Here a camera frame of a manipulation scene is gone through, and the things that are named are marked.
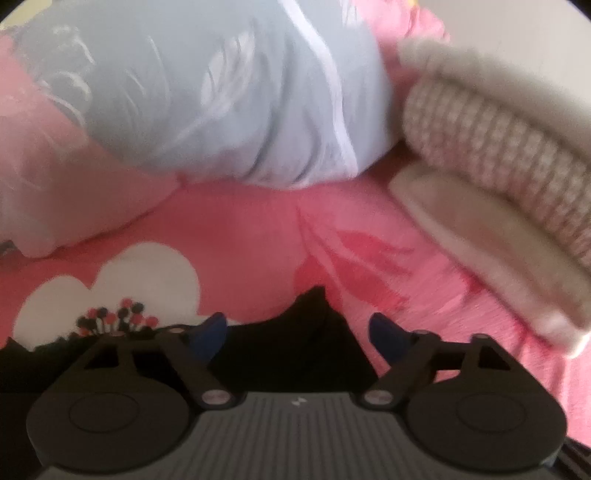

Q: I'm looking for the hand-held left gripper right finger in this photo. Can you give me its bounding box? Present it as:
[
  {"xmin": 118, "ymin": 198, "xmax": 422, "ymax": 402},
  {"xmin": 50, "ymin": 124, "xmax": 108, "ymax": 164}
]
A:
[{"xmin": 362, "ymin": 312, "xmax": 511, "ymax": 409}]

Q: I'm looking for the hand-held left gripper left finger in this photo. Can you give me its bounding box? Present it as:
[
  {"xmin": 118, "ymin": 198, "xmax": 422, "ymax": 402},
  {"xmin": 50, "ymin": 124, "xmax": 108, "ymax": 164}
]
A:
[{"xmin": 85, "ymin": 311, "xmax": 232, "ymax": 409}]

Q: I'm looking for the black t-shirt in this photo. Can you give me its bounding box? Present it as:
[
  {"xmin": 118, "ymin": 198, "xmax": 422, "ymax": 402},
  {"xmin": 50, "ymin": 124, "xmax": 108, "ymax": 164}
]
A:
[{"xmin": 0, "ymin": 286, "xmax": 385, "ymax": 402}]

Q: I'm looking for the pale pink folded blanket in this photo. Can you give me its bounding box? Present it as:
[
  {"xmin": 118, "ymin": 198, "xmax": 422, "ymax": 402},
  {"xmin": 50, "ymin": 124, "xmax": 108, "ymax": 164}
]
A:
[{"xmin": 387, "ymin": 164, "xmax": 591, "ymax": 359}]

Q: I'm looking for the pink grey floral quilt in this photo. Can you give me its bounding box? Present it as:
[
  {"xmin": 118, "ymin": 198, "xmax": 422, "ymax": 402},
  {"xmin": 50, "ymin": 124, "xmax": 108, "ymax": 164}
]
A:
[{"xmin": 0, "ymin": 0, "xmax": 451, "ymax": 259}]

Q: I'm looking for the white folded blanket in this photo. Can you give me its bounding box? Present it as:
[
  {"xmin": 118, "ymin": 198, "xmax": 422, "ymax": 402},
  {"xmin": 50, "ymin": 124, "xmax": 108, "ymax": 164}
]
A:
[{"xmin": 396, "ymin": 34, "xmax": 591, "ymax": 163}]

